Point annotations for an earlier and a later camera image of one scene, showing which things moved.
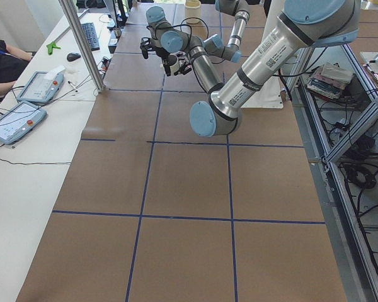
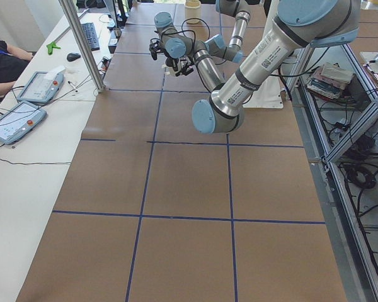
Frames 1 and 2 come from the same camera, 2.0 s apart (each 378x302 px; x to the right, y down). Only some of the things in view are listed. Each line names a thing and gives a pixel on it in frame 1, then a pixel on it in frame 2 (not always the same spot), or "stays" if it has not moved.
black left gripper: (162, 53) -> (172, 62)
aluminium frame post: (96, 77) stays
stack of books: (330, 80) stays
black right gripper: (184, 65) stays
